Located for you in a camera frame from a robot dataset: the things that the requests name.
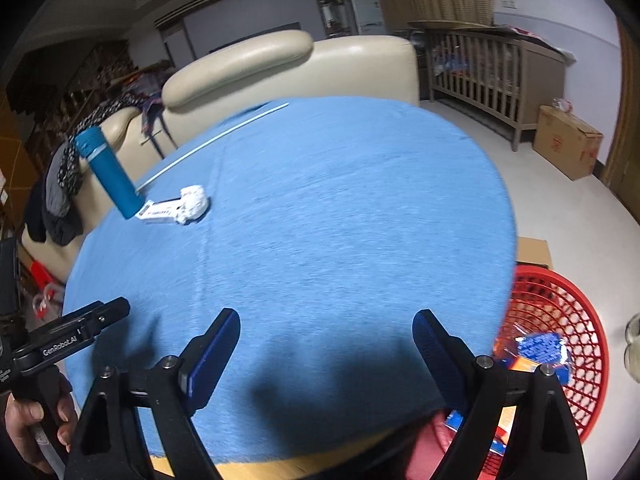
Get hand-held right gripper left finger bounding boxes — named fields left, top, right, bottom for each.
left=65, top=307, right=242, bottom=480

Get patterned bag with straps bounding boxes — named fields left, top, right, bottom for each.
left=135, top=72, right=178, bottom=158

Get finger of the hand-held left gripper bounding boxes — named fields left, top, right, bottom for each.
left=82, top=296, right=132, bottom=343

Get white crumpled packet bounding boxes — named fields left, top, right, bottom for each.
left=135, top=186, right=208, bottom=226

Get beige leather sofa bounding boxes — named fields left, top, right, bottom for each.
left=20, top=30, right=420, bottom=281

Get red mesh basket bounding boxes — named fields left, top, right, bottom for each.
left=430, top=263, right=610, bottom=480

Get dark hanging clothes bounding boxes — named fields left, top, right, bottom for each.
left=26, top=142, right=86, bottom=247

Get person's left hand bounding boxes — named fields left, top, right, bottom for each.
left=5, top=372, right=80, bottom=476

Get blue bottle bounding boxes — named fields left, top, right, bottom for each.
left=74, top=127, right=143, bottom=220

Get plant shelf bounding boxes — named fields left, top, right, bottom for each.
left=311, top=0, right=351, bottom=38

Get thin white rod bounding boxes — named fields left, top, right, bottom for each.
left=136, top=102, right=290, bottom=193

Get red plastic object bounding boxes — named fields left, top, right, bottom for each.
left=27, top=260, right=56, bottom=293

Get white standing air conditioner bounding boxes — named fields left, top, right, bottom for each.
left=349, top=0, right=386, bottom=36

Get blue tablecloth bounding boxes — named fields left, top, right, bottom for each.
left=62, top=97, right=518, bottom=461

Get black polka dot garment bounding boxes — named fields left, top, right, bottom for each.
left=75, top=97, right=146, bottom=141

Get dark wooden shelf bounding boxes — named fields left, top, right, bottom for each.
left=30, top=42, right=141, bottom=131

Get large cardboard box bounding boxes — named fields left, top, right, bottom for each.
left=531, top=104, right=604, bottom=181

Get small cardboard box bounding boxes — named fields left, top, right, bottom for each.
left=516, top=236, right=553, bottom=271

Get pale shoe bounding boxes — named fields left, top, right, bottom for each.
left=625, top=312, right=640, bottom=356

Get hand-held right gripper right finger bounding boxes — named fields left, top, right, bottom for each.
left=411, top=309, right=588, bottom=480

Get wooden crib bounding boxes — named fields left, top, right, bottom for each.
left=407, top=20, right=568, bottom=152

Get wooden door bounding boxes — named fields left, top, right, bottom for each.
left=600, top=20, right=640, bottom=206

